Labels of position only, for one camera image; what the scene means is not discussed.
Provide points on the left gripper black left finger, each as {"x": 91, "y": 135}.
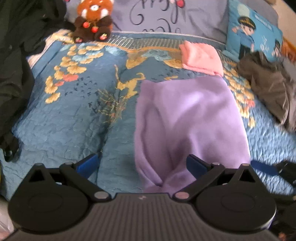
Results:
{"x": 49, "y": 200}

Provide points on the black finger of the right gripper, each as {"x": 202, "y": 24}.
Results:
{"x": 285, "y": 169}

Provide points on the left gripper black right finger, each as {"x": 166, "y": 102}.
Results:
{"x": 233, "y": 200}

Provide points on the purple shirt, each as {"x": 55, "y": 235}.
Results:
{"x": 177, "y": 118}

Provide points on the white puffy garment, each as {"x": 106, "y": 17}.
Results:
{"x": 6, "y": 225}

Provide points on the grey brown garment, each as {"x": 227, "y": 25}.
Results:
{"x": 273, "y": 83}

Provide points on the blue floral quilt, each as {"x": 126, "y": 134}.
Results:
{"x": 84, "y": 103}

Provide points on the pink folded cloth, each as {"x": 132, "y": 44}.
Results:
{"x": 201, "y": 57}

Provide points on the blue cartoon police pillow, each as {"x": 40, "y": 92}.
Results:
{"x": 249, "y": 32}

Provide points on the grey blue printed pillow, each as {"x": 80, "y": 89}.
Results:
{"x": 208, "y": 19}

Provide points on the black jacket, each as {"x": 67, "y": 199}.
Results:
{"x": 24, "y": 28}

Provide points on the red panda plush toy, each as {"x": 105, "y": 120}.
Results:
{"x": 93, "y": 22}

